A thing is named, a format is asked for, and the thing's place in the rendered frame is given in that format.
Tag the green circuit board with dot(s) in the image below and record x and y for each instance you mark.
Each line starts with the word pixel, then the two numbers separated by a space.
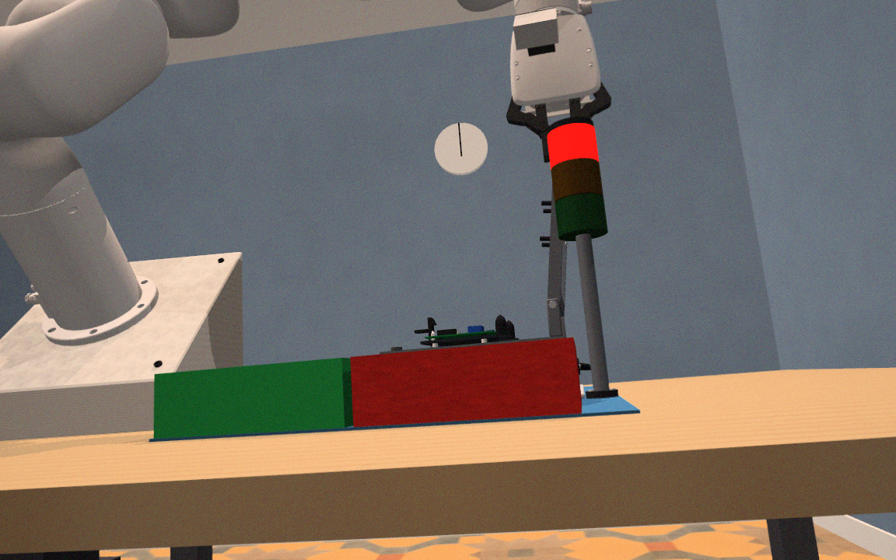
pixel 452 333

